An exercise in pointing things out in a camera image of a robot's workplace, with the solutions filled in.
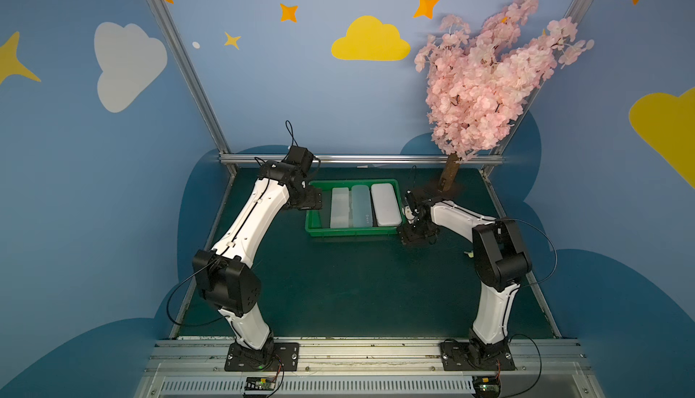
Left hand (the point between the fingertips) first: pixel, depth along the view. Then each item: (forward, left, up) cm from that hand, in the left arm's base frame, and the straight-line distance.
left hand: (302, 200), depth 82 cm
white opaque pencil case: (+13, -29, -18) cm, 37 cm away
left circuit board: (-45, +8, -23) cm, 51 cm away
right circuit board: (-44, -54, -24) cm, 74 cm away
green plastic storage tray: (+7, -2, -23) cm, 24 cm away
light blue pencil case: (+9, -19, -19) cm, 29 cm away
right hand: (+2, -41, -20) cm, 46 cm away
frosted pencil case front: (+8, -11, -18) cm, 23 cm away
